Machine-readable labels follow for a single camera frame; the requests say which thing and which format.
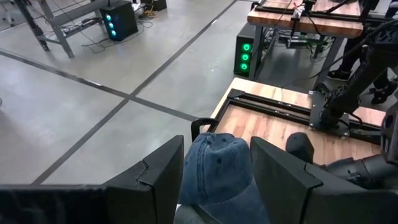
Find blue denim cap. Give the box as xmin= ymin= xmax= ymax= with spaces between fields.
xmin=177 ymin=132 xmax=271 ymax=224

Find black curved handle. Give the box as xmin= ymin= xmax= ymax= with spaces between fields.
xmin=190 ymin=117 xmax=220 ymax=142

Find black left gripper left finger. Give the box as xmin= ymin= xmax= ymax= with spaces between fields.
xmin=104 ymin=134 xmax=185 ymax=224

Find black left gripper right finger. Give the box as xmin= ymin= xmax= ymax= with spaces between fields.
xmin=250 ymin=136 xmax=358 ymax=224

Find wooden top metal leg table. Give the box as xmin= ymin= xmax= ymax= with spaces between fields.
xmin=247 ymin=0 xmax=365 ymax=91

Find black computer tower blue lights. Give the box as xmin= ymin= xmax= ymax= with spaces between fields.
xmin=99 ymin=0 xmax=139 ymax=42

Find black aluminium table frame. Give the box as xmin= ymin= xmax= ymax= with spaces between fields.
xmin=214 ymin=88 xmax=386 ymax=146

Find black computer tower green lights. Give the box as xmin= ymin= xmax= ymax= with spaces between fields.
xmin=233 ymin=23 xmax=257 ymax=77

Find grey metal table frame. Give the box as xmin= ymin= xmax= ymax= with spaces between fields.
xmin=14 ymin=0 xmax=104 ymax=59

